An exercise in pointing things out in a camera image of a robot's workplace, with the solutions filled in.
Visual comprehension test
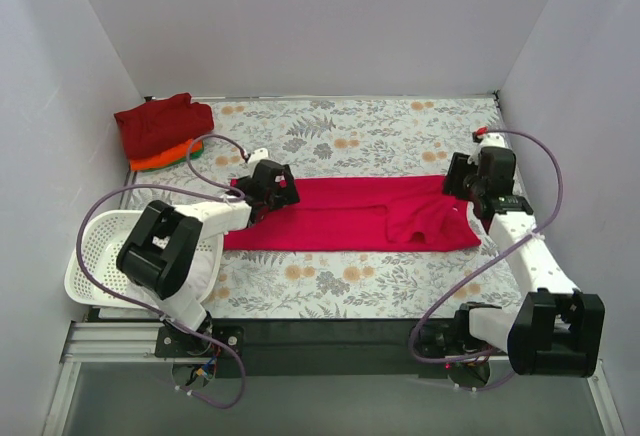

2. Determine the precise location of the pink t shirt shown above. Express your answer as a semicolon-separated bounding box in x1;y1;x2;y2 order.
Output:
224;175;480;252

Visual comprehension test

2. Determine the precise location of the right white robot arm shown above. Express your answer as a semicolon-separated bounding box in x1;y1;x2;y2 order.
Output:
443;147;605;377

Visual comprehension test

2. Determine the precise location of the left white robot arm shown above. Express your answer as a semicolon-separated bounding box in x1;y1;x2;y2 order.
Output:
116;158;300;356

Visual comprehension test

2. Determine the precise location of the green folded shirt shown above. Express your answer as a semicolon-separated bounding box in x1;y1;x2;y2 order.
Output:
190;141;204;159

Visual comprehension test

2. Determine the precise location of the orange folded shirt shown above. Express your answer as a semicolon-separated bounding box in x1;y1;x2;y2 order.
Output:
129;139;198;172

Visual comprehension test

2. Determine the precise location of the white garment in basket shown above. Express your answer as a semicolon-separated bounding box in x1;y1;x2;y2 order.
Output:
186;252;217;302

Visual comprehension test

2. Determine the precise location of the floral tablecloth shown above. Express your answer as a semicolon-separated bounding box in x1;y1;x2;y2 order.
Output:
125;97;521;318

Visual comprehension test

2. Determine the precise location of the dark red folded shirt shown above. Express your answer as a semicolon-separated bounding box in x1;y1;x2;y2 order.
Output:
114;93;214;160

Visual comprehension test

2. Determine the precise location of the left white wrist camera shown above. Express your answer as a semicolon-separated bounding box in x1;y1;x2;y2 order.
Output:
245;148;269;164

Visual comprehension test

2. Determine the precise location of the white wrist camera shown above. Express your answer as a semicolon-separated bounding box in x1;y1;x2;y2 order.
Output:
245;148;269;164
471;127;508;159

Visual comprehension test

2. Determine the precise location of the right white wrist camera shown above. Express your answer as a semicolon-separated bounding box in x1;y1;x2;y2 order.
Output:
471;127;508;159

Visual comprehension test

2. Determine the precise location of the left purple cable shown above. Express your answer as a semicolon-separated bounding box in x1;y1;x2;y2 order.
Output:
74;132;247;410

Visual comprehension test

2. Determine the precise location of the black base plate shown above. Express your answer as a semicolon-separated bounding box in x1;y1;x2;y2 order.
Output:
154;319;462;380

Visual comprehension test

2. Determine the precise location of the aluminium frame rail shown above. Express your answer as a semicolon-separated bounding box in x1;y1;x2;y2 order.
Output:
45;320;624;435

